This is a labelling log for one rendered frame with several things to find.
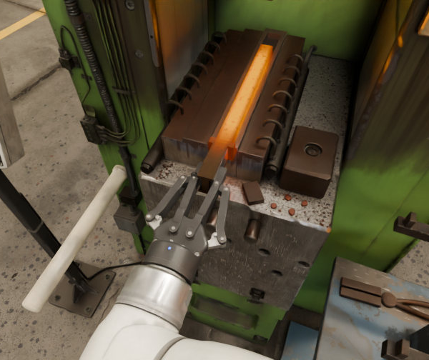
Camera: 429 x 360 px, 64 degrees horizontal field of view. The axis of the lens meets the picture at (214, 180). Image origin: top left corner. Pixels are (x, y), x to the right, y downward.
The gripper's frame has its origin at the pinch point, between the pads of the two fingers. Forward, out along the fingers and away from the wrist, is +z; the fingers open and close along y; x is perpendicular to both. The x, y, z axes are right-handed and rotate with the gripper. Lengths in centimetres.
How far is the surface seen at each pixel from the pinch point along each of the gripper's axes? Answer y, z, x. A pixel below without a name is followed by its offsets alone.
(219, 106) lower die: -4.3, 16.0, -1.3
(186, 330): -10, -8, -99
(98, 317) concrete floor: -46, -15, -99
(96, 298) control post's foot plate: -50, -9, -98
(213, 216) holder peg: 0.8, -3.1, -11.2
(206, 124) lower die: -4.9, 10.0, -1.1
